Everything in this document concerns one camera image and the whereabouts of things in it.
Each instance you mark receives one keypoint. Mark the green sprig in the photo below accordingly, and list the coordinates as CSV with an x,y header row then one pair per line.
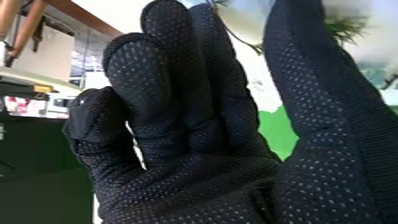
x,y
346,29

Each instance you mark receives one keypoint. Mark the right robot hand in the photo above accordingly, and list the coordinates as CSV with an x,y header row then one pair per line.
x,y
195,150

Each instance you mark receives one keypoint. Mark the blue flower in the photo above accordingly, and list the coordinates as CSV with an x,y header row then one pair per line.
x,y
378,75

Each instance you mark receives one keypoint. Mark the white sheet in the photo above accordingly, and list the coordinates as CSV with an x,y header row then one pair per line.
x,y
249,20

